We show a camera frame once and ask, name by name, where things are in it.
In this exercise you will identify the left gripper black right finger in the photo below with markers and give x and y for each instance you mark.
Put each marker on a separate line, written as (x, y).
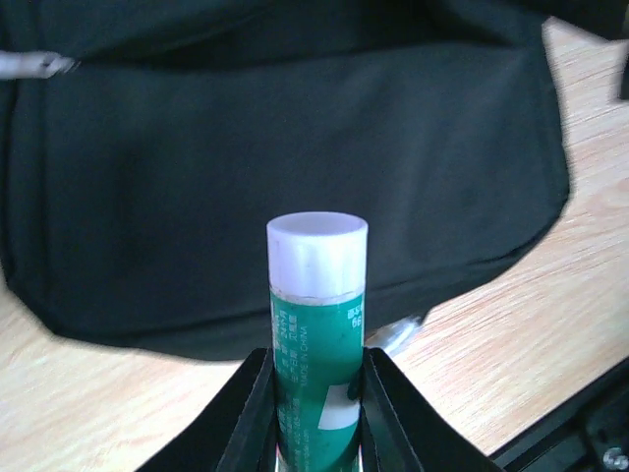
(401, 432)

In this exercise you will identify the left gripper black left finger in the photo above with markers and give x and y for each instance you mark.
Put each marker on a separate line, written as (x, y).
(234, 432)

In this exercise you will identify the white green glue stick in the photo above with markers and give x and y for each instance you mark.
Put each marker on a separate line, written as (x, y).
(317, 263)

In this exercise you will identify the black student bag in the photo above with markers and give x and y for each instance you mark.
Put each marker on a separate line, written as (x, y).
(136, 187)

